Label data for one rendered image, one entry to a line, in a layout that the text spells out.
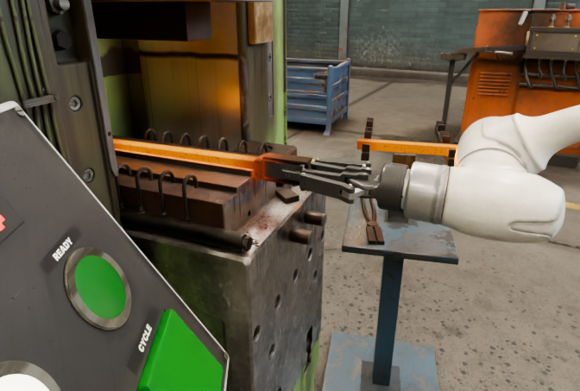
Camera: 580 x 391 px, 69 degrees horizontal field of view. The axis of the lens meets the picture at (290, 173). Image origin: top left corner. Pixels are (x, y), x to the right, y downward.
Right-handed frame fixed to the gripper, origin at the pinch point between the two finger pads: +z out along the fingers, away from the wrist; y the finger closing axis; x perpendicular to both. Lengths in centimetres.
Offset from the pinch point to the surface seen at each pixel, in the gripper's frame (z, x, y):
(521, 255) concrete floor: -71, -98, 169
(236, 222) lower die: 5.1, -7.4, -8.4
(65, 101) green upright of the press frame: 20.1, 14.4, -24.5
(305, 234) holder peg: -3.9, -12.1, 0.2
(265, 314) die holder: -1.2, -22.4, -10.8
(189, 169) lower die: 17.1, -1.6, -3.9
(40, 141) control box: 1.3, 17.0, -42.8
